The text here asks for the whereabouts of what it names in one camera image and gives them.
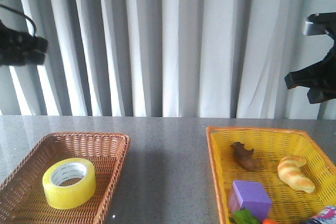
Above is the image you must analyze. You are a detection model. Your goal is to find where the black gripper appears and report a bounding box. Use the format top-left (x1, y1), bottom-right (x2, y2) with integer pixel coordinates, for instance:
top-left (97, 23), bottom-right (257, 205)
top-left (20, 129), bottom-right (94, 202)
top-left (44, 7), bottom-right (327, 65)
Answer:
top-left (284, 44), bottom-right (335, 104)
top-left (1, 21), bottom-right (48, 66)

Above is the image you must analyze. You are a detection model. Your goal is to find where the yellow tape roll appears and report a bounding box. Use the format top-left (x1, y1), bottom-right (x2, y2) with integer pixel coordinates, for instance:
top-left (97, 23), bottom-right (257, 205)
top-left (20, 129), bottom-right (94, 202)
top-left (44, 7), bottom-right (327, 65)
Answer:
top-left (42, 158), bottom-right (97, 210)

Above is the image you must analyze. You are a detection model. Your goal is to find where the toy croissant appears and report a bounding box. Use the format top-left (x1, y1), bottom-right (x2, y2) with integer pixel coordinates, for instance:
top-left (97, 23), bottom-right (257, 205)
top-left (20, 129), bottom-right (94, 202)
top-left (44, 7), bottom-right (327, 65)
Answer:
top-left (277, 155), bottom-right (316, 193)

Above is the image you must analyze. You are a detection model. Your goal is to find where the brown toy bison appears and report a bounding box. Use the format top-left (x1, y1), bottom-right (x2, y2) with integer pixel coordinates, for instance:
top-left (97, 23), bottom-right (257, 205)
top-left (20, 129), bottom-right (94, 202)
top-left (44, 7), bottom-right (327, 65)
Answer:
top-left (230, 142), bottom-right (263, 172)

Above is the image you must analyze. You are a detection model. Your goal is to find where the grey white curtain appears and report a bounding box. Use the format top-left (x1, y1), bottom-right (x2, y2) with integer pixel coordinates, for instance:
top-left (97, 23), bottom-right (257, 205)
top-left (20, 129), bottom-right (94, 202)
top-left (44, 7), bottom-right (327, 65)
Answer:
top-left (1, 0), bottom-right (335, 119)

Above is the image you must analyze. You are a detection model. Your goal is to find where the yellow woven plastic basket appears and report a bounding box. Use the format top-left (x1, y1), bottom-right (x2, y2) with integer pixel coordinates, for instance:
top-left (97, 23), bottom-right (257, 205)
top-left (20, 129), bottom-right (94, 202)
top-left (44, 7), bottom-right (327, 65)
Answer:
top-left (207, 126), bottom-right (335, 223)

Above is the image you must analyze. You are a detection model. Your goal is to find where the purple foam cube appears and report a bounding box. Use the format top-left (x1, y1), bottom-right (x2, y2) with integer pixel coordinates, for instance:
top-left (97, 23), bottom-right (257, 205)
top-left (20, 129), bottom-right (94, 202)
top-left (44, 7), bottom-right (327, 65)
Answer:
top-left (228, 180), bottom-right (272, 221)

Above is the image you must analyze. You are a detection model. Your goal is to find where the pink patterned packet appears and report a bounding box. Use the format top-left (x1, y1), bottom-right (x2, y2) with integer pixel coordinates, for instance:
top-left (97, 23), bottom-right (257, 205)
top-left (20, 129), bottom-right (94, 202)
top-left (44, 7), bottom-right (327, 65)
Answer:
top-left (301, 205), bottom-right (335, 224)

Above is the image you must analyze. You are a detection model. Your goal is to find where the orange toy carrot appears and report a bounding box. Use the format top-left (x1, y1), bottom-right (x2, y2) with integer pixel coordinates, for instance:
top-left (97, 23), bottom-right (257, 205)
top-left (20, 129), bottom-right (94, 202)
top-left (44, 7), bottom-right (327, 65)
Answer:
top-left (262, 218), bottom-right (279, 224)

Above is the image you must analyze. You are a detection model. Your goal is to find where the brown wicker basket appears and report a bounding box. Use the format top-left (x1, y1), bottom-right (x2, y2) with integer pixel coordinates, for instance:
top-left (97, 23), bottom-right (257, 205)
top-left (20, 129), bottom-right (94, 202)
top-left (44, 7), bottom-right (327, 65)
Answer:
top-left (1, 132), bottom-right (130, 223)

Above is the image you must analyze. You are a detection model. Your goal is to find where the green toy leafy vegetable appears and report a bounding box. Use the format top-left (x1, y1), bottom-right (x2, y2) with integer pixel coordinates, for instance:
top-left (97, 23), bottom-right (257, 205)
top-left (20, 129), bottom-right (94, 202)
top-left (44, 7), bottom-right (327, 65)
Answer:
top-left (229, 208), bottom-right (261, 224)

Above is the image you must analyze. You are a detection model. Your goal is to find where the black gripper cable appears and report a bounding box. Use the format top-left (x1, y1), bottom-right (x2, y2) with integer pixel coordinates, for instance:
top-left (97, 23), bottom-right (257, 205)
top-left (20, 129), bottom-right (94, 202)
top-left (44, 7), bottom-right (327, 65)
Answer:
top-left (0, 3), bottom-right (37, 38)

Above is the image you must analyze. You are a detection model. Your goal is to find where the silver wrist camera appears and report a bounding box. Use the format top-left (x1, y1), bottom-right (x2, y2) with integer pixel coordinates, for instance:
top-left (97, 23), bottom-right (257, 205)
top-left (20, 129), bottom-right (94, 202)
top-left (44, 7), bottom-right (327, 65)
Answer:
top-left (302, 12), bottom-right (335, 36)

